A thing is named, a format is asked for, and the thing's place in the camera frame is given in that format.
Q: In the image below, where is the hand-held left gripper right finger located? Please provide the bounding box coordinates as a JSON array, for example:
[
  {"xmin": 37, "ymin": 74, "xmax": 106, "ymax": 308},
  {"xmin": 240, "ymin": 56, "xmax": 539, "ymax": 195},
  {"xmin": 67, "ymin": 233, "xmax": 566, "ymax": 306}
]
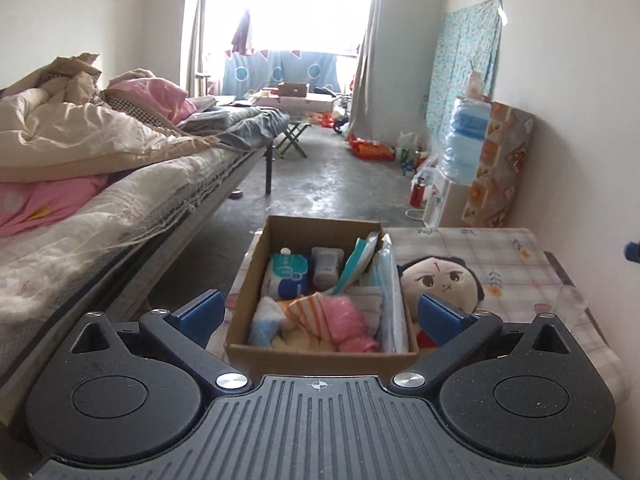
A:
[{"xmin": 387, "ymin": 292, "xmax": 583, "ymax": 396}]

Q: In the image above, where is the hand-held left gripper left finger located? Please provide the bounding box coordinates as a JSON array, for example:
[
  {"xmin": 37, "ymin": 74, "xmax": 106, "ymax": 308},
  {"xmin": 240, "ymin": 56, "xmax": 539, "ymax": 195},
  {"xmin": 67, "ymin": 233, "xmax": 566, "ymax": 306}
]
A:
[{"xmin": 59, "ymin": 289, "xmax": 256, "ymax": 396}]

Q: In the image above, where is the clear plastic printed packet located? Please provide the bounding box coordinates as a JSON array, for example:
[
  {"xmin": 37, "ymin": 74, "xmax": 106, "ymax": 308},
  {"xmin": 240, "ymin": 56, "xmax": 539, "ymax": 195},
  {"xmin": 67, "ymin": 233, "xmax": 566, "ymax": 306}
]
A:
[{"xmin": 372, "ymin": 232, "xmax": 412, "ymax": 355}]

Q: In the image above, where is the white and blue towel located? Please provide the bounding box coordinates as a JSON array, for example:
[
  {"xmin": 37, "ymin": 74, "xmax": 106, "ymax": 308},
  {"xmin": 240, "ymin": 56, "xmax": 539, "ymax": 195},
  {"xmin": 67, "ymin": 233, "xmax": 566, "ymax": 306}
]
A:
[{"xmin": 248, "ymin": 296, "xmax": 288, "ymax": 348}]

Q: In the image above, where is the pink plastic bag roll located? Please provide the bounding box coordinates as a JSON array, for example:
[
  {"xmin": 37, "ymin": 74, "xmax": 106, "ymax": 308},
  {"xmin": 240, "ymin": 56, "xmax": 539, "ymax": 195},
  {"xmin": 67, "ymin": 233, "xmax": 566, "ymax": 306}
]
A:
[{"xmin": 320, "ymin": 296, "xmax": 381, "ymax": 353}]

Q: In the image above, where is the blue and teal tissue pack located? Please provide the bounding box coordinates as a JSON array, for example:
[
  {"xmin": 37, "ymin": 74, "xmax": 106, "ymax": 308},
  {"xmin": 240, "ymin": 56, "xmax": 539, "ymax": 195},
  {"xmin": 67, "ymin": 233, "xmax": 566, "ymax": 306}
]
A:
[{"xmin": 267, "ymin": 252, "xmax": 312, "ymax": 301}]

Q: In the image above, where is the bag of blue face masks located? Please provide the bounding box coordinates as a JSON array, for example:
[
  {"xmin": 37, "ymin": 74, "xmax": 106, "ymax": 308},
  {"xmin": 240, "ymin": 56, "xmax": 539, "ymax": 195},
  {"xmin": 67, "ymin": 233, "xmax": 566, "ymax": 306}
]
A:
[{"xmin": 331, "ymin": 231, "xmax": 382, "ymax": 297}]

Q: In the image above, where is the white orange striped cloth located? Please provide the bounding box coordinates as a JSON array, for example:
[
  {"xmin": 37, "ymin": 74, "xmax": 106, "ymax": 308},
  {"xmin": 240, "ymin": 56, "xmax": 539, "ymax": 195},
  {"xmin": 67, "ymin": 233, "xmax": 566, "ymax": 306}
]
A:
[{"xmin": 282, "ymin": 292, "xmax": 333, "ymax": 333}]

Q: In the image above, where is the brown cardboard box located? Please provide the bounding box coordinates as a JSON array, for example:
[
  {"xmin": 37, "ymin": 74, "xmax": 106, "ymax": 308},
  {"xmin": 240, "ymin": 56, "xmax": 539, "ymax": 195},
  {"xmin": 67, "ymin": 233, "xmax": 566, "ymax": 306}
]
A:
[{"xmin": 224, "ymin": 215, "xmax": 422, "ymax": 378}]

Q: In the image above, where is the white yogurt cup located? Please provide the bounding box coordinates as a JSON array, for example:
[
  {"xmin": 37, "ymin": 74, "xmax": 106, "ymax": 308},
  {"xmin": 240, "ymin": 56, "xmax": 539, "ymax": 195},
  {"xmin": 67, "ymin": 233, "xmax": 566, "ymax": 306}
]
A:
[{"xmin": 311, "ymin": 246, "xmax": 346, "ymax": 291}]

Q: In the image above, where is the plush doll with red shirt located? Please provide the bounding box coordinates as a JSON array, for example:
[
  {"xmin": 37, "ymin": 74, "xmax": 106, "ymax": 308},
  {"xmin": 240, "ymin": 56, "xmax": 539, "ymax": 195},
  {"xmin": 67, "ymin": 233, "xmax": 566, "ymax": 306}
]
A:
[{"xmin": 397, "ymin": 255, "xmax": 488, "ymax": 351}]

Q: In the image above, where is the checked printed tablecloth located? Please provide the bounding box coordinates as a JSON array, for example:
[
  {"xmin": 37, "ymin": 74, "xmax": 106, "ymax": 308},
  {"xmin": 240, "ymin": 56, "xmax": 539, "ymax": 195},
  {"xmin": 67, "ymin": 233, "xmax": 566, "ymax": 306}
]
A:
[{"xmin": 207, "ymin": 227, "xmax": 626, "ymax": 401}]

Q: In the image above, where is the bed with grey mattress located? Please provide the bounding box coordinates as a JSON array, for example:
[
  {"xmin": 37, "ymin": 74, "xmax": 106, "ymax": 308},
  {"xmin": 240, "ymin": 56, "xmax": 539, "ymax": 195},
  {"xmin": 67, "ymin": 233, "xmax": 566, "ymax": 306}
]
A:
[{"xmin": 0, "ymin": 105, "xmax": 291, "ymax": 411}]

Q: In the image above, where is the white water dispenser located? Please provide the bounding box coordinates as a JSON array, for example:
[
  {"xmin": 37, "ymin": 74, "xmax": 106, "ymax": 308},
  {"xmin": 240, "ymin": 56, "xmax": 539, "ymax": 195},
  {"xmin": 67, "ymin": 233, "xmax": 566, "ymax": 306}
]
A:
[{"xmin": 422, "ymin": 170, "xmax": 473, "ymax": 228}]

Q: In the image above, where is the white lace bed sheet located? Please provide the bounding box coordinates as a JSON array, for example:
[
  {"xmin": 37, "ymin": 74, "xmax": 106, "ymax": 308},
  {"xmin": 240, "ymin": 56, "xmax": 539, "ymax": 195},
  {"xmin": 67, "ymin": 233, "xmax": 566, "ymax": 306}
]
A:
[{"xmin": 0, "ymin": 140, "xmax": 261, "ymax": 356}]

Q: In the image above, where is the orange patterned folded board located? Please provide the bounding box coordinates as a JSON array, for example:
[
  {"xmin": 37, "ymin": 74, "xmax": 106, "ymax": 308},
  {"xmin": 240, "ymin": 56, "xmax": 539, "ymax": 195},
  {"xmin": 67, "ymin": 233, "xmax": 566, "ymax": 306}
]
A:
[{"xmin": 460, "ymin": 101, "xmax": 535, "ymax": 228}]

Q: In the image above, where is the blue water dispenser bottle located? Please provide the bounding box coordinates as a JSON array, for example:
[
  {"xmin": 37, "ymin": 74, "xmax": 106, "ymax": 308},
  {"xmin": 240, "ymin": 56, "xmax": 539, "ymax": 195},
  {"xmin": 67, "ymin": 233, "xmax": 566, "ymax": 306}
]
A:
[{"xmin": 439, "ymin": 97, "xmax": 493, "ymax": 186}]

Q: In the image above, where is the grey blue blanket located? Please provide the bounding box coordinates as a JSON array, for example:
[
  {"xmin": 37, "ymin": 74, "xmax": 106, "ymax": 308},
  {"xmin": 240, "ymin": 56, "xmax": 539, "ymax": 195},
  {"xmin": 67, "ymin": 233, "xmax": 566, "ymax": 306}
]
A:
[{"xmin": 177, "ymin": 105, "xmax": 291, "ymax": 151}]

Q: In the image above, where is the pink dotted bedding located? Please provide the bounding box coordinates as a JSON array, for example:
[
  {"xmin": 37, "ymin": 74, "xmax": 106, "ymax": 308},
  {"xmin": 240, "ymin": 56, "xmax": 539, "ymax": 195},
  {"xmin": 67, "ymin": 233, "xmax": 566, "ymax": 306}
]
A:
[{"xmin": 0, "ymin": 175, "xmax": 111, "ymax": 238}]

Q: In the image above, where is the green folding stool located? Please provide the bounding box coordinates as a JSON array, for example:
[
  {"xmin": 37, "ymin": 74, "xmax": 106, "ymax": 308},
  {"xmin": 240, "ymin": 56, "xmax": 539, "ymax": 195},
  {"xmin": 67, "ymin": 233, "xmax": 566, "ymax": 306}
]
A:
[{"xmin": 274, "ymin": 121, "xmax": 312, "ymax": 158}]

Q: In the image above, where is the cream quilt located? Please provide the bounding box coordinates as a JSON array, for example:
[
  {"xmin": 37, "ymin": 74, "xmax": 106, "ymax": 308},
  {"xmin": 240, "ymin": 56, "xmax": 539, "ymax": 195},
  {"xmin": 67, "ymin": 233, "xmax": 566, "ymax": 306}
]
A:
[{"xmin": 0, "ymin": 52, "xmax": 221, "ymax": 183}]

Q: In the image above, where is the pink pillow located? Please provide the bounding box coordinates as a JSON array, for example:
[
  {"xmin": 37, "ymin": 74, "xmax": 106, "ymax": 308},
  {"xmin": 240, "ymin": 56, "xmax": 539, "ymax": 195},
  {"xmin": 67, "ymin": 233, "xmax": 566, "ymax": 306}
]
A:
[{"xmin": 105, "ymin": 67, "xmax": 198, "ymax": 126}]

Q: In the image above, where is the low white table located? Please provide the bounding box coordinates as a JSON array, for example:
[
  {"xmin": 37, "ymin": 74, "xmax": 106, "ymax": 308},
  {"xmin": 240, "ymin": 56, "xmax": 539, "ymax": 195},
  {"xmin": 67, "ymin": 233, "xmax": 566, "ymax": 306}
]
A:
[{"xmin": 250, "ymin": 87, "xmax": 336, "ymax": 113}]

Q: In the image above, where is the blue cloth with circles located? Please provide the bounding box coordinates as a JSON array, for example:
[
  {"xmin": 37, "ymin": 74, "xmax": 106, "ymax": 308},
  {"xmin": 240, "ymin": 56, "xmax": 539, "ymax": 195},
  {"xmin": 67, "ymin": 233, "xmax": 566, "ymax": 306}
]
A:
[{"xmin": 222, "ymin": 50, "xmax": 341, "ymax": 98}]

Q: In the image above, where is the grey curtain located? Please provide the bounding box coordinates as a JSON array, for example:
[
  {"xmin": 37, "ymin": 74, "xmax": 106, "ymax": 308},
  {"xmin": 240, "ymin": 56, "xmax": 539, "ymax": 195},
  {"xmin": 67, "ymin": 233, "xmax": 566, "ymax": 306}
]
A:
[
  {"xmin": 182, "ymin": 0, "xmax": 213, "ymax": 98},
  {"xmin": 347, "ymin": 0, "xmax": 386, "ymax": 133}
]

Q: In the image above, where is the dark red hanging garment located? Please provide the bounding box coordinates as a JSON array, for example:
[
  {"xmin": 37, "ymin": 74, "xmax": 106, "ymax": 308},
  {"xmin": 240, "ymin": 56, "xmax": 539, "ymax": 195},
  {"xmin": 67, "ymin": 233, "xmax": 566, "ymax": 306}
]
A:
[{"xmin": 231, "ymin": 10, "xmax": 253, "ymax": 56}]

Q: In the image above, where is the teal floral wall cloth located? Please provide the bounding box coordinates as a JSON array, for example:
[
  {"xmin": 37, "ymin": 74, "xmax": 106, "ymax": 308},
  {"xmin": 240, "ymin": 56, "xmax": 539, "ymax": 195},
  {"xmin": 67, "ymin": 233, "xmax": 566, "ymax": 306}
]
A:
[{"xmin": 425, "ymin": 0, "xmax": 503, "ymax": 138}]

